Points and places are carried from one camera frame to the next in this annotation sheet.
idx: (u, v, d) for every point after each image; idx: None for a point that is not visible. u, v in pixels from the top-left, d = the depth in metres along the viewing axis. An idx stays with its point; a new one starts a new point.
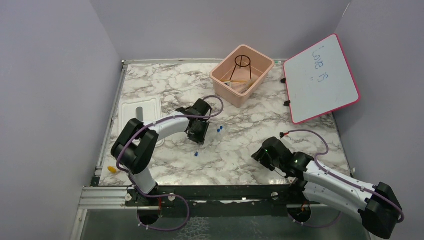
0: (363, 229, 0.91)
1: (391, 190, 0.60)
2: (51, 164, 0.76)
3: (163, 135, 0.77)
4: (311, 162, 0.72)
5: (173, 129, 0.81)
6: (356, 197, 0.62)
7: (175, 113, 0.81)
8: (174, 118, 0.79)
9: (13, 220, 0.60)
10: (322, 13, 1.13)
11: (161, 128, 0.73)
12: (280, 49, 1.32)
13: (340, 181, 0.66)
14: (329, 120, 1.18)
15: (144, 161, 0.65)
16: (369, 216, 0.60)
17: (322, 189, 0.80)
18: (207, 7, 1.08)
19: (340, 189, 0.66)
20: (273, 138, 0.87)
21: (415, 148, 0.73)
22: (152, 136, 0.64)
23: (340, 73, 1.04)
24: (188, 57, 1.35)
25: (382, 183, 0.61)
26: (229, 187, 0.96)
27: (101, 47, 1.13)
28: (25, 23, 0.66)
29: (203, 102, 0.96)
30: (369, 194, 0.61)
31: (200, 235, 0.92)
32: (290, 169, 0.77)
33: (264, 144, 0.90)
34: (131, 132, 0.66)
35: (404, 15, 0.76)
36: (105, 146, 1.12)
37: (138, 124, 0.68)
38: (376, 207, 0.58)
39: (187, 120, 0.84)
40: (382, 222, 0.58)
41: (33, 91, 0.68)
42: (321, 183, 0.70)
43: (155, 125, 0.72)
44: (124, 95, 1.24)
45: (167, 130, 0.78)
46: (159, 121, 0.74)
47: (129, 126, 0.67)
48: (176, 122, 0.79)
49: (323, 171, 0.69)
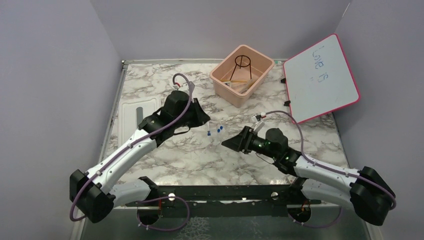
0: (363, 229, 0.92)
1: (376, 173, 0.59)
2: (51, 164, 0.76)
3: (123, 172, 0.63)
4: (300, 158, 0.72)
5: (140, 155, 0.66)
6: (342, 183, 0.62)
7: (131, 139, 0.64)
8: (131, 147, 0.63)
9: (15, 219, 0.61)
10: (322, 13, 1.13)
11: (111, 172, 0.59)
12: (280, 49, 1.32)
13: (326, 170, 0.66)
14: (329, 120, 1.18)
15: (102, 211, 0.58)
16: (356, 202, 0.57)
17: (318, 184, 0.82)
18: (207, 7, 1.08)
19: (327, 178, 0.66)
20: (281, 134, 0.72)
21: (415, 148, 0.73)
22: (95, 196, 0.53)
23: (340, 73, 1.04)
24: (188, 57, 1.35)
25: (367, 167, 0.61)
26: (229, 187, 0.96)
27: (100, 47, 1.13)
28: (25, 23, 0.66)
29: (174, 101, 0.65)
30: (353, 178, 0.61)
31: (200, 235, 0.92)
32: (281, 166, 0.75)
33: (269, 136, 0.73)
34: (77, 188, 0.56)
35: (404, 15, 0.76)
36: (105, 146, 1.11)
37: (81, 177, 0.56)
38: (361, 190, 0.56)
39: (155, 139, 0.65)
40: (369, 205, 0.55)
41: (33, 90, 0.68)
42: (310, 175, 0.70)
43: (100, 174, 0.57)
44: (124, 95, 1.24)
45: (127, 165, 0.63)
46: (106, 164, 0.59)
47: (72, 180, 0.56)
48: (134, 153, 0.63)
49: (311, 163, 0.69)
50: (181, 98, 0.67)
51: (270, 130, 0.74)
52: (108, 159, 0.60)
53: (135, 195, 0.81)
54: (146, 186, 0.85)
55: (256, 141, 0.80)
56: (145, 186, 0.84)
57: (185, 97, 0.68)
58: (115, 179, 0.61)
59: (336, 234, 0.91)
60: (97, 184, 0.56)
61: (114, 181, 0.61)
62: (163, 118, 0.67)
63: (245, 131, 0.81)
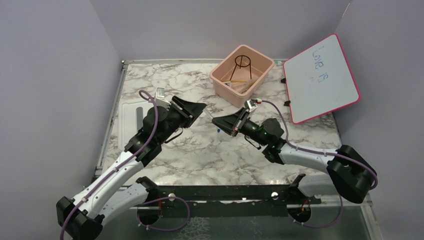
0: (363, 229, 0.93)
1: (354, 151, 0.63)
2: (51, 164, 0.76)
3: (110, 195, 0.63)
4: (285, 145, 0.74)
5: (128, 178, 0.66)
6: (321, 162, 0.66)
7: (117, 162, 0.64)
8: (117, 170, 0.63)
9: (16, 220, 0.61)
10: (322, 13, 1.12)
11: (97, 197, 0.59)
12: (280, 49, 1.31)
13: (308, 152, 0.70)
14: (329, 120, 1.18)
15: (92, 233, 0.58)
16: (336, 180, 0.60)
17: (310, 178, 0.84)
18: (207, 7, 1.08)
19: (309, 160, 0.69)
20: (279, 126, 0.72)
21: (415, 147, 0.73)
22: (83, 222, 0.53)
23: (340, 73, 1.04)
24: (188, 57, 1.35)
25: (346, 145, 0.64)
26: (229, 187, 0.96)
27: (100, 47, 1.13)
28: (24, 23, 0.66)
29: (150, 123, 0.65)
30: (331, 156, 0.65)
31: (200, 235, 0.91)
32: (269, 154, 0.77)
33: (267, 126, 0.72)
34: (63, 215, 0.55)
35: (404, 14, 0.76)
36: (105, 146, 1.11)
37: (67, 205, 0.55)
38: (337, 166, 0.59)
39: (140, 161, 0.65)
40: (347, 181, 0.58)
41: (32, 91, 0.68)
42: (294, 160, 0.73)
43: (86, 200, 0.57)
44: (124, 95, 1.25)
45: (114, 188, 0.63)
46: (92, 190, 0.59)
47: (58, 208, 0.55)
48: (121, 176, 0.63)
49: (294, 147, 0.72)
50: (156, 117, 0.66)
51: (268, 120, 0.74)
52: (95, 184, 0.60)
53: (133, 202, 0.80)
54: (143, 190, 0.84)
55: (249, 124, 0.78)
56: (142, 190, 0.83)
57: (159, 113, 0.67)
58: (103, 203, 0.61)
59: (336, 235, 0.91)
60: (83, 211, 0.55)
61: (102, 205, 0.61)
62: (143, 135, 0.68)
63: (241, 112, 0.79)
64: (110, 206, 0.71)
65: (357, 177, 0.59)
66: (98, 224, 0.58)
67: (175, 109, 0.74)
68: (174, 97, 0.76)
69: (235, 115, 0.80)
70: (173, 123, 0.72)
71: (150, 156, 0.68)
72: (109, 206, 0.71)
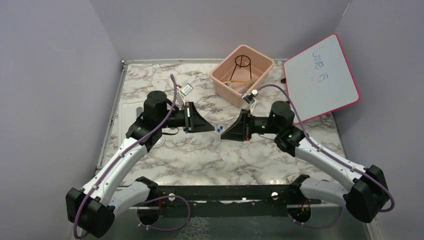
0: (363, 229, 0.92)
1: (382, 174, 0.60)
2: (50, 164, 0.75)
3: (119, 181, 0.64)
4: (303, 139, 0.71)
5: (133, 163, 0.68)
6: (345, 176, 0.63)
7: (121, 149, 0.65)
8: (122, 156, 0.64)
9: (16, 219, 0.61)
10: (322, 13, 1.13)
11: (107, 184, 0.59)
12: (280, 50, 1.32)
13: (332, 160, 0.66)
14: (328, 121, 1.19)
15: (105, 223, 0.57)
16: (354, 197, 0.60)
17: (316, 183, 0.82)
18: (207, 7, 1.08)
19: (330, 168, 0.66)
20: (288, 108, 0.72)
21: (415, 147, 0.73)
22: (98, 207, 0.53)
23: (339, 73, 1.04)
24: (188, 57, 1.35)
25: (375, 166, 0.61)
26: (229, 187, 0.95)
27: (100, 47, 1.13)
28: (24, 22, 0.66)
29: (152, 106, 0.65)
30: (358, 174, 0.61)
31: (200, 235, 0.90)
32: (281, 142, 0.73)
33: (275, 108, 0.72)
34: (75, 205, 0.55)
35: (404, 14, 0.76)
36: (105, 146, 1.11)
37: (77, 195, 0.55)
38: (363, 187, 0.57)
39: (144, 144, 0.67)
40: (366, 204, 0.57)
41: (33, 90, 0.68)
42: (311, 160, 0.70)
43: (97, 188, 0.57)
44: (124, 95, 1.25)
45: (122, 174, 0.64)
46: (101, 177, 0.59)
47: (69, 199, 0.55)
48: (127, 162, 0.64)
49: (315, 148, 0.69)
50: (157, 100, 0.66)
51: (277, 102, 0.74)
52: (102, 172, 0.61)
53: (136, 198, 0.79)
54: (144, 187, 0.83)
55: (258, 121, 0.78)
56: (144, 187, 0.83)
57: (161, 97, 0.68)
58: (113, 190, 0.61)
59: (336, 234, 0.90)
60: (95, 198, 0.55)
61: (112, 192, 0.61)
62: (148, 121, 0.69)
63: (244, 118, 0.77)
64: (118, 199, 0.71)
65: (375, 200, 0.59)
66: (109, 212, 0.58)
67: (183, 112, 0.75)
68: (191, 103, 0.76)
69: (240, 123, 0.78)
70: (173, 118, 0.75)
71: (153, 141, 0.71)
72: (117, 199, 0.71)
